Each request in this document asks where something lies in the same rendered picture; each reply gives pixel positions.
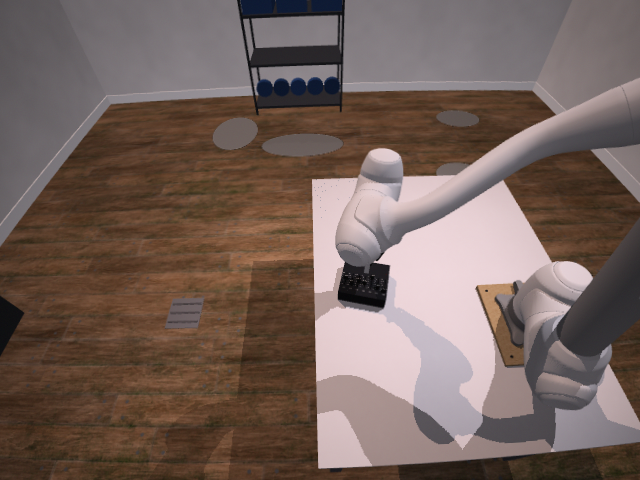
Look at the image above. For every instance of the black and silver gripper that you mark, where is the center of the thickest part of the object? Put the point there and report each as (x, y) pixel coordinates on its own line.
(366, 270)

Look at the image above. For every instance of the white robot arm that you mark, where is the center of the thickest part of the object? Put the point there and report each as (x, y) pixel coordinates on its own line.
(563, 361)

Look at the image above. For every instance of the black lighting desk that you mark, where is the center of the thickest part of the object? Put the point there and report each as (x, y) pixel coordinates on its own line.
(359, 287)

